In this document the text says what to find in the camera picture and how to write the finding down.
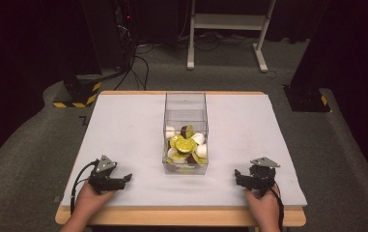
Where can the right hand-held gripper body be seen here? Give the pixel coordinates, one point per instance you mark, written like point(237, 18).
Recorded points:
point(262, 176)

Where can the dark curtain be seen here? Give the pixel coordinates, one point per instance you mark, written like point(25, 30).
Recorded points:
point(349, 45)
point(27, 42)

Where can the clear plastic box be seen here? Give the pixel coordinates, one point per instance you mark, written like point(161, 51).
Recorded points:
point(185, 106)

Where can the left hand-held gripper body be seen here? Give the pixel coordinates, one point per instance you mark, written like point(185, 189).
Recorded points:
point(102, 176)

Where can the white table mat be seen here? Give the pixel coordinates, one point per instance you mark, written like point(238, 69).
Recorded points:
point(133, 129)

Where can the black stand base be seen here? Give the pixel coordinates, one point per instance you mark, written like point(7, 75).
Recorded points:
point(305, 100)

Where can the wooden table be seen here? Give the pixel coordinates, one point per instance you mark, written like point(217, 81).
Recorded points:
point(172, 216)

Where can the person's left hand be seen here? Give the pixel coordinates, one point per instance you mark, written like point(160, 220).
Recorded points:
point(90, 203)

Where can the dark equipment rack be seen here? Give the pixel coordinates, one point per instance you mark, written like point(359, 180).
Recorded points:
point(125, 29)

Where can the white metal stand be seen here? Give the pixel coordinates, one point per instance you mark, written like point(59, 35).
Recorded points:
point(226, 22)

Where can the black base with yellow stripes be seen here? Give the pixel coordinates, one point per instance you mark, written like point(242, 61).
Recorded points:
point(81, 93)

